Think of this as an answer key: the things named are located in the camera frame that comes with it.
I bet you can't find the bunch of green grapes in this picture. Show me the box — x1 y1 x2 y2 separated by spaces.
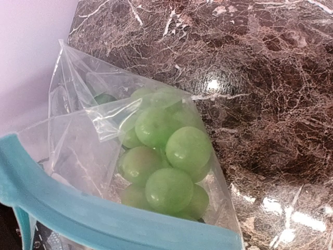
118 87 213 220

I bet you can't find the clear zip top bag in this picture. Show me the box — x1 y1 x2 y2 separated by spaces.
1 44 245 249

